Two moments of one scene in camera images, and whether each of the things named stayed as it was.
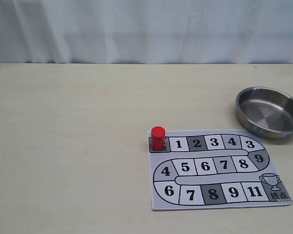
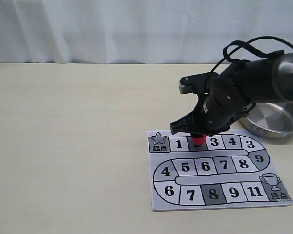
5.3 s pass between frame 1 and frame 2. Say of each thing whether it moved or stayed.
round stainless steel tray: stayed
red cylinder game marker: moved
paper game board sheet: stayed
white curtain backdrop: stayed
